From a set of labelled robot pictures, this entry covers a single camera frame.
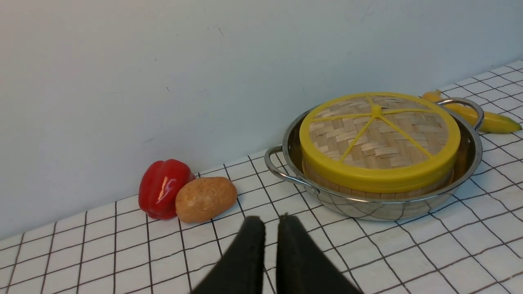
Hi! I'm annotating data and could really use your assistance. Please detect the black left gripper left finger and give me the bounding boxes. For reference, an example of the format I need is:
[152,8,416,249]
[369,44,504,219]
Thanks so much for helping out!
[192,216,266,294]

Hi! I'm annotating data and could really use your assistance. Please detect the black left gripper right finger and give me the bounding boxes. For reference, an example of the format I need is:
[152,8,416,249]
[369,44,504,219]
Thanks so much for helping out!
[276,214,361,294]

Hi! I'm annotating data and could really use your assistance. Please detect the bamboo steamer basket yellow rim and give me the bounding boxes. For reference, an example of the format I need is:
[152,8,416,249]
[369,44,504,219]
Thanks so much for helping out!
[302,161,454,200]

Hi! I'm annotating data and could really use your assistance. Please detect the woven bamboo steamer lid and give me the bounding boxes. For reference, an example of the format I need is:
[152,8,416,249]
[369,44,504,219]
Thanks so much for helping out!
[299,92,461,193]

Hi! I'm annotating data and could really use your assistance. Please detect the brown potato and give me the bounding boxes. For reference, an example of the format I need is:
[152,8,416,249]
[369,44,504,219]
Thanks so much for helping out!
[175,177,238,223]

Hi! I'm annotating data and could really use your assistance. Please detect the red bell pepper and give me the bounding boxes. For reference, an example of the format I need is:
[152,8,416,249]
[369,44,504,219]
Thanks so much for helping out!
[138,159,196,220]

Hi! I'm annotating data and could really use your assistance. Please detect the white checkered tablecloth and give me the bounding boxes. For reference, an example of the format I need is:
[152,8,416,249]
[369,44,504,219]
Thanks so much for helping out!
[0,60,523,294]

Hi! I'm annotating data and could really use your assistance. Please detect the yellow banana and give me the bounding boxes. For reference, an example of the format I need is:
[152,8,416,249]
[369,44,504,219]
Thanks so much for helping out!
[421,91,522,134]

